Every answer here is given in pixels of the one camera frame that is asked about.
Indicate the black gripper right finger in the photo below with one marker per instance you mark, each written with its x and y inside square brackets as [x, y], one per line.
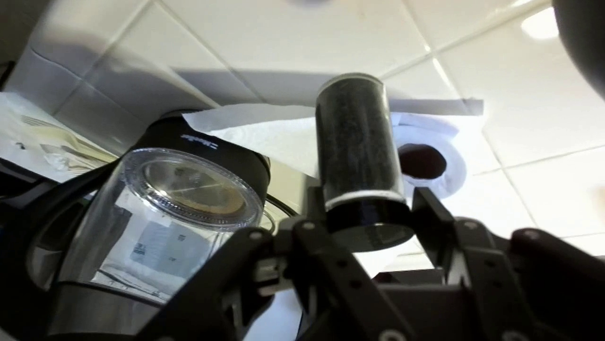
[491, 285]

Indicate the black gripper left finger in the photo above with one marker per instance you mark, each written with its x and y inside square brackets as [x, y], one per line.
[302, 285]

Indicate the black pepper container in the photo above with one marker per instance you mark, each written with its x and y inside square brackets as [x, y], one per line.
[355, 145]

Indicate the papers on counter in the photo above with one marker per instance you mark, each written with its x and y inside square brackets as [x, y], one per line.
[49, 140]

